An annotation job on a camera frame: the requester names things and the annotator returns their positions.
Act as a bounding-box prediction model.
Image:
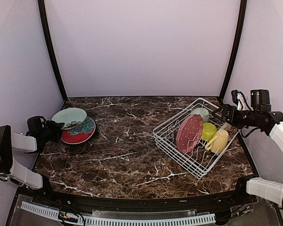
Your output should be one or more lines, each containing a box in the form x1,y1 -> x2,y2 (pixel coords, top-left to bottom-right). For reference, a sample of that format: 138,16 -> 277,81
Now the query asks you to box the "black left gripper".
39,120 -> 65,142

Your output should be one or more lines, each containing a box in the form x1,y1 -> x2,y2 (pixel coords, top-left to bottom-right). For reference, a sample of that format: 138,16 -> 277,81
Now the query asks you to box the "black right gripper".
212,104 -> 260,129

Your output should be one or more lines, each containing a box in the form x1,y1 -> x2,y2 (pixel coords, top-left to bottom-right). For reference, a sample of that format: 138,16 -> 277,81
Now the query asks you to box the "patterned beige tall mug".
220,122 -> 232,130

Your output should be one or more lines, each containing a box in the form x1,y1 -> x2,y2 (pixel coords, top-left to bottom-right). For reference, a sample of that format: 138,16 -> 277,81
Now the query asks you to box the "pale green flower plate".
51,108 -> 87,130

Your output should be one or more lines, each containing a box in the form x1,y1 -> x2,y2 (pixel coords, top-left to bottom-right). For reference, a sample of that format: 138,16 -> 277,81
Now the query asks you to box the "red teal floral plate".
60,116 -> 96,145

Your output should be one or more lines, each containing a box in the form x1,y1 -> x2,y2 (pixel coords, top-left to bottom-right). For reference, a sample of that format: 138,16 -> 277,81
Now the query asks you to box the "pink polka dot plate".
176,114 -> 204,154

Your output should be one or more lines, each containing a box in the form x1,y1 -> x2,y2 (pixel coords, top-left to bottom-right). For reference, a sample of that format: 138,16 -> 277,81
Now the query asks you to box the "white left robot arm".
0,116 -> 65,205

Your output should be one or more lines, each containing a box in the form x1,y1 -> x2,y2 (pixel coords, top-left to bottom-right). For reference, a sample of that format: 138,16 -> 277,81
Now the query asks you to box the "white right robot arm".
213,104 -> 283,210

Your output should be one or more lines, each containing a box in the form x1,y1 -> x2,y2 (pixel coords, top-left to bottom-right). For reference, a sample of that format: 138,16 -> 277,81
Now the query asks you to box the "lime green bowl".
201,122 -> 217,142

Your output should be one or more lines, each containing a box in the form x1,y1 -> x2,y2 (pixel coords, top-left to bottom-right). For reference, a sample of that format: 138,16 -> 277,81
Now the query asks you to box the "yellow mug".
205,129 -> 229,154

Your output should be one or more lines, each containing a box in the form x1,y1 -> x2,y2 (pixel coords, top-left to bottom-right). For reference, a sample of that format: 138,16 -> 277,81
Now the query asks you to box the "light teal bowl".
191,107 -> 210,123

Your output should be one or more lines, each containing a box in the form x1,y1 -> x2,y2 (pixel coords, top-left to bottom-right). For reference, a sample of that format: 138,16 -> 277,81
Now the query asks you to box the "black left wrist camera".
26,116 -> 46,137

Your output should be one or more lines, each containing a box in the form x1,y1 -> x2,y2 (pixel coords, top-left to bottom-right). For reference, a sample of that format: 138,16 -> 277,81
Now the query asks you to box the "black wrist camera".
250,89 -> 271,112
26,116 -> 46,137

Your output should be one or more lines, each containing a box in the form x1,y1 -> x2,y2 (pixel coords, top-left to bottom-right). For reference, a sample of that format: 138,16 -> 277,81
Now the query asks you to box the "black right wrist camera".
250,89 -> 271,112

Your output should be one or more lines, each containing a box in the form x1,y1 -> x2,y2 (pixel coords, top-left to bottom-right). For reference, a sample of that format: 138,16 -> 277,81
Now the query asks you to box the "white wire dish rack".
153,98 -> 239,179

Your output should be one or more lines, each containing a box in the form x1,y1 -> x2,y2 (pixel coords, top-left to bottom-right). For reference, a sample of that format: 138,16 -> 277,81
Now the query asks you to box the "black front table rail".
15,188 -> 258,216

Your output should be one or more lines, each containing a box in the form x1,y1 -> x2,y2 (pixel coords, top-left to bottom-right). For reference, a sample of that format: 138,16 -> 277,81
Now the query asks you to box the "black right corner post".
218,0 -> 247,103

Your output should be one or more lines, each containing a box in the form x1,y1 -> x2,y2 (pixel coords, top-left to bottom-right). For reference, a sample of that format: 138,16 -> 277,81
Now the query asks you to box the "black corner post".
218,0 -> 247,103
37,0 -> 68,102

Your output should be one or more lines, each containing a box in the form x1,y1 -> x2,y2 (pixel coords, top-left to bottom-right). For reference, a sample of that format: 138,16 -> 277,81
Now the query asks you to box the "white slotted cable duct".
20,201 -> 216,226

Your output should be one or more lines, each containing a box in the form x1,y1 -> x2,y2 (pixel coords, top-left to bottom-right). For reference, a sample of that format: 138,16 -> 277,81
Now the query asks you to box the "black left corner post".
37,0 -> 68,102

